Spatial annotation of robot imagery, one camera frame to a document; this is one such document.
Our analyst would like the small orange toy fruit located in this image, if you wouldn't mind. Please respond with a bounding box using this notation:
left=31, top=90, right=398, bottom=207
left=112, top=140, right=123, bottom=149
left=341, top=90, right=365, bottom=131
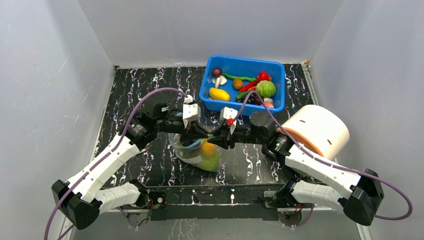
left=200, top=139, right=218, bottom=158

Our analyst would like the clear zip top bag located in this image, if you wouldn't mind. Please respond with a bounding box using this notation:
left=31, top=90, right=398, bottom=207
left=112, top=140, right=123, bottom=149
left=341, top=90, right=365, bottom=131
left=168, top=133, right=220, bottom=167

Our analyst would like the green toy cabbage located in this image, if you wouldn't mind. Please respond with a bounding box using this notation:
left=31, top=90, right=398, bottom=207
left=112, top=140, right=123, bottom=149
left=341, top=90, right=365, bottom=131
left=195, top=155, right=220, bottom=172

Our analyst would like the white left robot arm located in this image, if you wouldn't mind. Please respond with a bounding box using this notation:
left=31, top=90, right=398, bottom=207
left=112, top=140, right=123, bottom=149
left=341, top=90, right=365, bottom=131
left=51, top=98, right=208, bottom=230

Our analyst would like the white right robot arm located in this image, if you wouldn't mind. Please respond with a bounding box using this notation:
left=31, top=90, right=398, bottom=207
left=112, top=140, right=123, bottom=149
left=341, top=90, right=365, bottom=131
left=209, top=104, right=384, bottom=226

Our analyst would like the pink toy peach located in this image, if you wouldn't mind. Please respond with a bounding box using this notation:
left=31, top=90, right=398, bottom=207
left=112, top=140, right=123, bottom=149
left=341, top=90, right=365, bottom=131
left=264, top=102, right=274, bottom=108

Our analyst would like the dark red toy fruit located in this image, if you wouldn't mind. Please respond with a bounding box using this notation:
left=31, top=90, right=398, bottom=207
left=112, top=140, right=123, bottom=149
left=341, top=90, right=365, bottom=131
left=253, top=95, right=264, bottom=106

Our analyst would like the white toy garlic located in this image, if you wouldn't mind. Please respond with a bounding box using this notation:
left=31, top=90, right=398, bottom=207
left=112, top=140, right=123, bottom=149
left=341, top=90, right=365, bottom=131
left=263, top=97, right=274, bottom=104

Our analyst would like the black toy grape bunch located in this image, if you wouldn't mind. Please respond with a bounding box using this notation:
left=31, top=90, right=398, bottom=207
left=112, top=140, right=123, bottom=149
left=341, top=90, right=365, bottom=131
left=236, top=93, right=256, bottom=105

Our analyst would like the green toy bean pod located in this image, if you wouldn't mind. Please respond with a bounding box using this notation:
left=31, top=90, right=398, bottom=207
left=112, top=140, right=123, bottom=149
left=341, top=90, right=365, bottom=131
left=235, top=90, right=250, bottom=102

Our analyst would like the striped green toy melon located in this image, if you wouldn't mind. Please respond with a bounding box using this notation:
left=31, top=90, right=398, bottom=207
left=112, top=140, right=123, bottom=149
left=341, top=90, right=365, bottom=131
left=255, top=80, right=277, bottom=98

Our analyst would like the red toy chili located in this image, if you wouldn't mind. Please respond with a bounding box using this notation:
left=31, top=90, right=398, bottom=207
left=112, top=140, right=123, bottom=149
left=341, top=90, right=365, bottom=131
left=239, top=81, right=260, bottom=93

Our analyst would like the yellow toy mango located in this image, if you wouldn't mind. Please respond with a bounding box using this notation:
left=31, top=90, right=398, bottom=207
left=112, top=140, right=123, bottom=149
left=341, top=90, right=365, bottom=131
left=208, top=87, right=231, bottom=102

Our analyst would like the brown toy kiwi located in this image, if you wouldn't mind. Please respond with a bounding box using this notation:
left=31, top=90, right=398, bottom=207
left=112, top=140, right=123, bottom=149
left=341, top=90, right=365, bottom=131
left=232, top=78, right=244, bottom=91

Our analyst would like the red toy pepper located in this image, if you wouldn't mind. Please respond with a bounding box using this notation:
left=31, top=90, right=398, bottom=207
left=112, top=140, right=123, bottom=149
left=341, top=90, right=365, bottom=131
left=256, top=71, right=272, bottom=82

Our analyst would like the blue plastic bin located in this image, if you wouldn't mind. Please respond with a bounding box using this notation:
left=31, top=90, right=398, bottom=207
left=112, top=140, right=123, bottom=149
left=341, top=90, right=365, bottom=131
left=198, top=55, right=286, bottom=114

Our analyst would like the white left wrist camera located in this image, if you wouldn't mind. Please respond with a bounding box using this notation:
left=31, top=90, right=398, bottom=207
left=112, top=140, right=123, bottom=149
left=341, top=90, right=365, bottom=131
left=182, top=95, right=201, bottom=129

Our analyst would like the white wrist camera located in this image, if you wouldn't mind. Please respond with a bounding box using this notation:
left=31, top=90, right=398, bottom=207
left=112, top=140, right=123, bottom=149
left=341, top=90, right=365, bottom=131
left=219, top=107, right=238, bottom=135
left=182, top=95, right=201, bottom=129

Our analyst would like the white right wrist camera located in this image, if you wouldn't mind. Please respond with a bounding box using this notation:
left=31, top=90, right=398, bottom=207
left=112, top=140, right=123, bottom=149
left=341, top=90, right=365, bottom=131
left=219, top=107, right=238, bottom=135

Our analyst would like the black front rail frame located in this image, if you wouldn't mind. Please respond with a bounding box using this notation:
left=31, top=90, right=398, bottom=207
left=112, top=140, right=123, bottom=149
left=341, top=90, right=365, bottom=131
left=67, top=183, right=365, bottom=229

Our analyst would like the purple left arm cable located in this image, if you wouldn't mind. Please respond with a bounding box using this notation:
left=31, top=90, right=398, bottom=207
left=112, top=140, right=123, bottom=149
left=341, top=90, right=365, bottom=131
left=43, top=87, right=190, bottom=240

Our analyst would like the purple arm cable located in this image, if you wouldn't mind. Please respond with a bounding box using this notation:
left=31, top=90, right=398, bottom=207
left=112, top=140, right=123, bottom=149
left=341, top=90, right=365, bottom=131
left=233, top=90, right=414, bottom=222
left=43, top=87, right=190, bottom=240

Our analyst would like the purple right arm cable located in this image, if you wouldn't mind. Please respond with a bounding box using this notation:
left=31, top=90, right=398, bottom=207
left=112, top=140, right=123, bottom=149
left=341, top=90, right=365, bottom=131
left=233, top=90, right=414, bottom=222

